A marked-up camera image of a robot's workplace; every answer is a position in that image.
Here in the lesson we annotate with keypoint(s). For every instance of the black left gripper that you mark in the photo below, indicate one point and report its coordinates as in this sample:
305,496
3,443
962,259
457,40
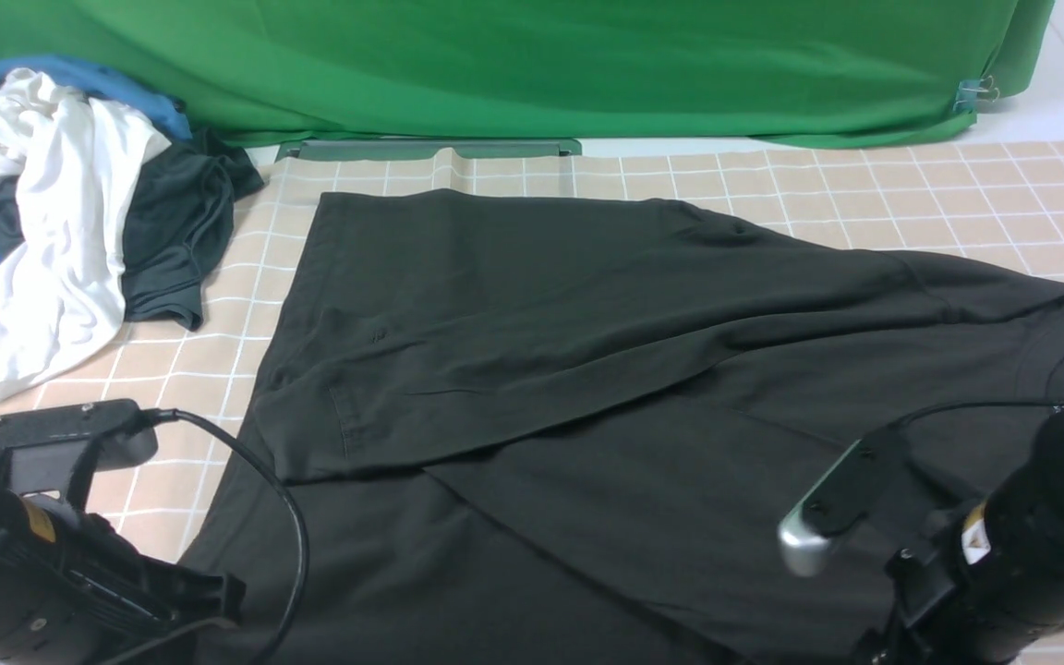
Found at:
77,593

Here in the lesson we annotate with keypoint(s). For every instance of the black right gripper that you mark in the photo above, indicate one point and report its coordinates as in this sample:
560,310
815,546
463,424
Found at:
972,598

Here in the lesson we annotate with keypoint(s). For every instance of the dark gray long-sleeve top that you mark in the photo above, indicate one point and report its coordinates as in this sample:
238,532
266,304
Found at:
549,431

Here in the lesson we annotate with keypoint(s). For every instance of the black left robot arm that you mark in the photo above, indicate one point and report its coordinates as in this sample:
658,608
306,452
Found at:
72,590

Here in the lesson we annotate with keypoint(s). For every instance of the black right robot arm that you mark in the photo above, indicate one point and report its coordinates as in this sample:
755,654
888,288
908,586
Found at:
1035,489

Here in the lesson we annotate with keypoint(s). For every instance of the white crumpled garment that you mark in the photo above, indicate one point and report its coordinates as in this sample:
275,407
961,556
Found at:
76,162

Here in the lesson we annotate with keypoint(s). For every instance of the blue crumpled garment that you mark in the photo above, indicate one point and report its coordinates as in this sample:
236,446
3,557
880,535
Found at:
165,112

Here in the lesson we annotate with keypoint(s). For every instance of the dark teal crumpled garment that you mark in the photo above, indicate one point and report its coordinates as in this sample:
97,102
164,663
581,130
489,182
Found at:
179,225

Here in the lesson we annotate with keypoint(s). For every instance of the checkered beige tablecloth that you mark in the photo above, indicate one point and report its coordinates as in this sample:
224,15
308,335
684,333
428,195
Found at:
995,202

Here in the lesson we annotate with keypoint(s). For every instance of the blue binder clip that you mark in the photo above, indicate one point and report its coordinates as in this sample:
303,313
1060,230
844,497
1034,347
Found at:
972,93

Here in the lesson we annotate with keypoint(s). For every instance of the green metal stand base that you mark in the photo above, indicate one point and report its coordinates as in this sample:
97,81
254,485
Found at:
383,150

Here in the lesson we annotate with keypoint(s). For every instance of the green backdrop cloth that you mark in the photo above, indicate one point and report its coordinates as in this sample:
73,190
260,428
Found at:
809,74

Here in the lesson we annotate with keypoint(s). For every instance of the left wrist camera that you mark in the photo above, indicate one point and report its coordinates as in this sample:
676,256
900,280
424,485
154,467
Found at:
60,449

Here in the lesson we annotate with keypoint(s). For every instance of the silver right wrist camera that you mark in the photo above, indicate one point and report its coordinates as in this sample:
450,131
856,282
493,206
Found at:
847,494

